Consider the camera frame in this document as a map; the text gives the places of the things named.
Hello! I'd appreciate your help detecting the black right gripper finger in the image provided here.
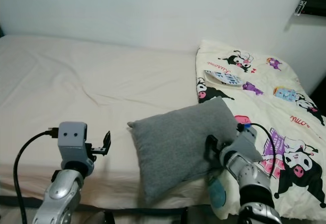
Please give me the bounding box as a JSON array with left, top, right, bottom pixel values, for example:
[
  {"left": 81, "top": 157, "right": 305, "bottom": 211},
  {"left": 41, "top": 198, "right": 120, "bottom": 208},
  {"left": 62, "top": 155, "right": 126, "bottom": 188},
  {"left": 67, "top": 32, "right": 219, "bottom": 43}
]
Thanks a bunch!
[{"left": 205, "top": 135, "right": 219, "bottom": 161}]

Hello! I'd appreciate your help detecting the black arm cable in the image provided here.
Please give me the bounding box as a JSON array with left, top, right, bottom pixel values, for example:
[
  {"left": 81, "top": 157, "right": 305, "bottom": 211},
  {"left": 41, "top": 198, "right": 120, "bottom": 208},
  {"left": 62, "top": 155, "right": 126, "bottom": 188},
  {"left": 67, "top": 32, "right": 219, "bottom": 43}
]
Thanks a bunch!
[
  {"left": 13, "top": 128, "right": 60, "bottom": 224},
  {"left": 237, "top": 122, "right": 282, "bottom": 178}
]

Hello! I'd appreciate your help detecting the grey pillow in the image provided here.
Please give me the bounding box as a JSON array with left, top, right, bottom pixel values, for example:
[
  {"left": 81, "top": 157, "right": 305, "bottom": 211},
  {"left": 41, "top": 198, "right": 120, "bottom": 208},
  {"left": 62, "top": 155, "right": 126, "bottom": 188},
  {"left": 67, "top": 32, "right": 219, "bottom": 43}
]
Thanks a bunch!
[{"left": 127, "top": 97, "right": 249, "bottom": 206}]

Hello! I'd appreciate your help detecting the cream sheeted bed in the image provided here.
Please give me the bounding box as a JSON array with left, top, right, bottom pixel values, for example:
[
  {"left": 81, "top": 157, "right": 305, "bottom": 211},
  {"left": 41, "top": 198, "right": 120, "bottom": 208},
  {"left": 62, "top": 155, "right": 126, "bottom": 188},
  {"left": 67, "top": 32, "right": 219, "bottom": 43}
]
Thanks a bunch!
[{"left": 0, "top": 33, "right": 326, "bottom": 212}]

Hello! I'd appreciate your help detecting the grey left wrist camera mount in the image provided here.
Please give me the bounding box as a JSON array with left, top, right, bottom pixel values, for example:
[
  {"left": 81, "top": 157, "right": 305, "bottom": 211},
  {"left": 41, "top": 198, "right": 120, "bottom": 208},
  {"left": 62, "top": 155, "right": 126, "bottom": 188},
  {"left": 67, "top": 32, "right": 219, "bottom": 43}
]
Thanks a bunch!
[{"left": 57, "top": 122, "right": 89, "bottom": 163}]

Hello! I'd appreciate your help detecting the cartoon print blanket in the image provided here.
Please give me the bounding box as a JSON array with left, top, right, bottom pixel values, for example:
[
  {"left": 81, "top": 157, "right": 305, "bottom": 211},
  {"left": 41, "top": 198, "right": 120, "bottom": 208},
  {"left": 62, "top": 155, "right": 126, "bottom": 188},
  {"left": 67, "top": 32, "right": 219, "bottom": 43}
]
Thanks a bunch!
[{"left": 196, "top": 40, "right": 326, "bottom": 222}]

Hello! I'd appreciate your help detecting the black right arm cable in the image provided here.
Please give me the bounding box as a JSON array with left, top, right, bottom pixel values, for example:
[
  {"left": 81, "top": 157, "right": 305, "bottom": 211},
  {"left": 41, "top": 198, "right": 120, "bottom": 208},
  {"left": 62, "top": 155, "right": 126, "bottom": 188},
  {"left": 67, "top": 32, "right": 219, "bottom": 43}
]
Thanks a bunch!
[{"left": 237, "top": 122, "right": 282, "bottom": 178}]

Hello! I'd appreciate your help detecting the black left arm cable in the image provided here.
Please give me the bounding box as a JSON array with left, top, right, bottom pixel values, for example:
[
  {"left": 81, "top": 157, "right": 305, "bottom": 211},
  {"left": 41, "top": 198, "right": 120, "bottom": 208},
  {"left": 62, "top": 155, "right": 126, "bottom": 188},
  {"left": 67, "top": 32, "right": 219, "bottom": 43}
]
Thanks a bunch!
[{"left": 13, "top": 128, "right": 60, "bottom": 224}]

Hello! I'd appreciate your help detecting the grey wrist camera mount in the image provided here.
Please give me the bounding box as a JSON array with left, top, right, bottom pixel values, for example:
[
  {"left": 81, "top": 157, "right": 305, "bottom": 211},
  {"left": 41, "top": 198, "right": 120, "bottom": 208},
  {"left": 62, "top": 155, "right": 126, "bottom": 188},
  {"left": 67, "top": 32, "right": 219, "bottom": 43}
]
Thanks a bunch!
[
  {"left": 57, "top": 122, "right": 89, "bottom": 163},
  {"left": 237, "top": 127, "right": 266, "bottom": 159}
]

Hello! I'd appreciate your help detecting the dark bed frame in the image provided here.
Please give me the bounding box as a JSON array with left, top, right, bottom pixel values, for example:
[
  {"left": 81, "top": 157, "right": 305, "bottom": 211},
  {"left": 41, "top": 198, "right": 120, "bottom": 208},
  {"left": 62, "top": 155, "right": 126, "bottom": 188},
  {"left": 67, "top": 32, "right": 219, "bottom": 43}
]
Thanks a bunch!
[{"left": 0, "top": 195, "right": 217, "bottom": 224}]

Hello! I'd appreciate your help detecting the metal window latch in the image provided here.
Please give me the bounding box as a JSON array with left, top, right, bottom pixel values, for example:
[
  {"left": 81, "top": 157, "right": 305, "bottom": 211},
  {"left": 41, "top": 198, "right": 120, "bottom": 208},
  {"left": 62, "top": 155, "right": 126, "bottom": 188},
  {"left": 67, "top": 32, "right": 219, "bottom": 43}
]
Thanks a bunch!
[{"left": 294, "top": 0, "right": 307, "bottom": 16}]

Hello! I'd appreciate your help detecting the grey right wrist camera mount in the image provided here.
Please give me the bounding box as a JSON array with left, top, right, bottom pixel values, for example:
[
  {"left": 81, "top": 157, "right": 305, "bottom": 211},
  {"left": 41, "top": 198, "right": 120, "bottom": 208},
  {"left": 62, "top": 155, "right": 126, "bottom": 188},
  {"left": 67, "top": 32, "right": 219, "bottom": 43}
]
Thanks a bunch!
[{"left": 237, "top": 127, "right": 266, "bottom": 159}]

